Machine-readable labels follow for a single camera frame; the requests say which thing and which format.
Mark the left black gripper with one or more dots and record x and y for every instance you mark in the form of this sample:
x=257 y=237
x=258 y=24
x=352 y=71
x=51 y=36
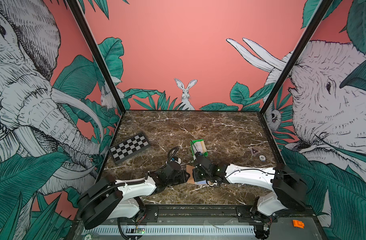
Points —
x=184 y=177

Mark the left black frame post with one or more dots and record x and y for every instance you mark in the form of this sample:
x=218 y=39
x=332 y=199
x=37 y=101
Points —
x=94 y=48

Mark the tan leather card holder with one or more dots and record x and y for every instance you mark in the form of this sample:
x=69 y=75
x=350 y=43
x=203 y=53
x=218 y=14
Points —
x=189 y=171

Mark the right black frame post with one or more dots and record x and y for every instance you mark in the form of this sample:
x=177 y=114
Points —
x=316 y=19

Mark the black frame post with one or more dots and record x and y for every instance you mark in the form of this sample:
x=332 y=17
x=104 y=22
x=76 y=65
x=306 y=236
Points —
x=94 y=48
x=316 y=19

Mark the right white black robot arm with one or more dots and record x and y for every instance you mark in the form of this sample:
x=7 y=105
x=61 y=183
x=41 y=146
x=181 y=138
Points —
x=288 y=189

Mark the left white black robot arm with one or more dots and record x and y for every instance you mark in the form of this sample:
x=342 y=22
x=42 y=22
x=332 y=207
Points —
x=110 y=198

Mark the orange connector block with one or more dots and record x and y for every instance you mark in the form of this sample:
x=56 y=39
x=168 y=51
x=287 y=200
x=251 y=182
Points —
x=298 y=224

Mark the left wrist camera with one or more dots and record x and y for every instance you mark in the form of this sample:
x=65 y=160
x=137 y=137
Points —
x=177 y=160

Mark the black mounting rail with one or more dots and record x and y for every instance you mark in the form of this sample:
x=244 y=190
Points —
x=183 y=212

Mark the green plastic card tray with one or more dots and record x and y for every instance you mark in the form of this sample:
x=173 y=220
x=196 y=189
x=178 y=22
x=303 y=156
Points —
x=194 y=154

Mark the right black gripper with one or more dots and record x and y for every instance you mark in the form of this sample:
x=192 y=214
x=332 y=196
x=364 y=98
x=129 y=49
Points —
x=195 y=174

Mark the black white checkerboard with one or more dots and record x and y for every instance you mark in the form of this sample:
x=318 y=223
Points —
x=129 y=148

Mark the triangle marker sticker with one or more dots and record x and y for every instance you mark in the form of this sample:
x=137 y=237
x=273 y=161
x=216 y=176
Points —
x=254 y=151

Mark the white slotted cable duct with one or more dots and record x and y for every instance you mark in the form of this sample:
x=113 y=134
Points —
x=186 y=230

